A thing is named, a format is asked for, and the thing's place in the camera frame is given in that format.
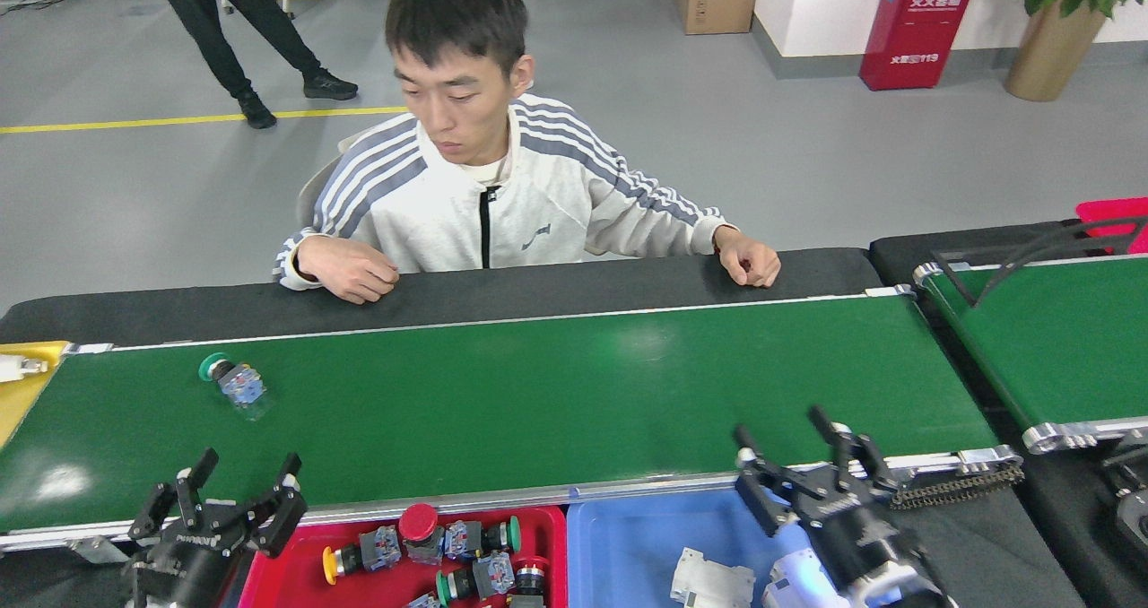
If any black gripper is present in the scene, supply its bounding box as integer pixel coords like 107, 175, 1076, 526
735, 406, 925, 591
126, 447, 309, 608

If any yellow push button switch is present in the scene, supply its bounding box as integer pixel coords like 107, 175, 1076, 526
322, 525, 403, 586

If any red plastic tray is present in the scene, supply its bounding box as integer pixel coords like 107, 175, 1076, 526
235, 505, 569, 608

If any blue plastic tray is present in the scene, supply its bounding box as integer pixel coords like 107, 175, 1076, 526
567, 487, 862, 608

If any green conveyor belt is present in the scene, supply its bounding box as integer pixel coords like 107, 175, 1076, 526
0, 285, 1026, 564
913, 254, 1148, 455

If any person's left hand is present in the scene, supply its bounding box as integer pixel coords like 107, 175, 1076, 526
717, 227, 781, 286

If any person's right hand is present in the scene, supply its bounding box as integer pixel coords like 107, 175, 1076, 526
298, 236, 400, 305

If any yellow plastic bin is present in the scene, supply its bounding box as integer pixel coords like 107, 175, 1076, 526
0, 341, 71, 447

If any black guide bar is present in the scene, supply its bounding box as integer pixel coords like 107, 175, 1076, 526
931, 249, 978, 308

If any grey chair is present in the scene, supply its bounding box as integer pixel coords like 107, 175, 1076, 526
296, 124, 378, 228

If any person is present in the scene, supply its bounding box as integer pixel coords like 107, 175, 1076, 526
148, 0, 360, 131
274, 0, 736, 291

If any red plastic bin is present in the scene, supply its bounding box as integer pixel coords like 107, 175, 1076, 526
1076, 197, 1148, 255

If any red fire extinguisher box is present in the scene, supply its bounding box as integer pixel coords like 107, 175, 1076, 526
859, 0, 986, 91

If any gold plant pot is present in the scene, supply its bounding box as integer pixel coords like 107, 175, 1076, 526
1003, 0, 1109, 102

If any black drive chain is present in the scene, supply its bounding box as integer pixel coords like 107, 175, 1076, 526
890, 465, 1026, 510

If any black cable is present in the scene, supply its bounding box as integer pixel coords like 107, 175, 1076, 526
971, 222, 1148, 308
1004, 215, 1148, 273

